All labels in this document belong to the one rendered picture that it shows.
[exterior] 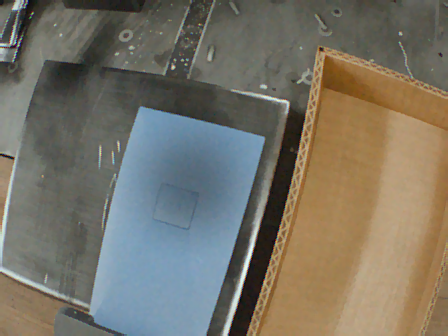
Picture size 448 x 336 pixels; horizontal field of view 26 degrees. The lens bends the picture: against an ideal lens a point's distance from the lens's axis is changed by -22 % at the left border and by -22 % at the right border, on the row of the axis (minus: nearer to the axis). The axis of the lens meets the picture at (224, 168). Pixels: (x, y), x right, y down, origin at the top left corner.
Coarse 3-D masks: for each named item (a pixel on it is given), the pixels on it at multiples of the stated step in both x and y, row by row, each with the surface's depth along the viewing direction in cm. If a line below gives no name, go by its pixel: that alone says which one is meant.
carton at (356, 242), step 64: (320, 64) 65; (320, 128) 70; (384, 128) 70; (320, 192) 69; (384, 192) 69; (320, 256) 68; (384, 256) 68; (256, 320) 61; (320, 320) 67; (384, 320) 67
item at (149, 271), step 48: (144, 144) 64; (192, 144) 64; (240, 144) 64; (144, 192) 64; (240, 192) 64; (144, 240) 63; (192, 240) 63; (96, 288) 62; (144, 288) 62; (192, 288) 62
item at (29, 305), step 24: (0, 168) 71; (0, 192) 71; (0, 216) 70; (264, 240) 69; (264, 264) 69; (0, 288) 69; (24, 288) 69; (0, 312) 68; (24, 312) 68; (48, 312) 68; (240, 312) 68; (432, 312) 67
